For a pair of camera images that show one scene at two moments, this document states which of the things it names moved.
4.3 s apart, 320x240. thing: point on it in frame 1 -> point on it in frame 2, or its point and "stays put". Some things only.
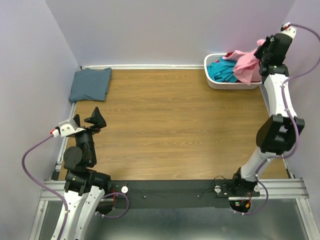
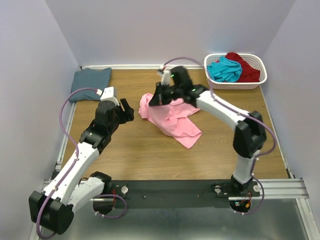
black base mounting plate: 179,193 stays put
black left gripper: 98,119 -> 128,115
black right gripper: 267,41 -> 158,98
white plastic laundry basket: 221,85 stays put
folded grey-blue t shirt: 91,84 stays put
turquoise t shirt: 222,70 stays put
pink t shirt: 247,67 -> 171,118
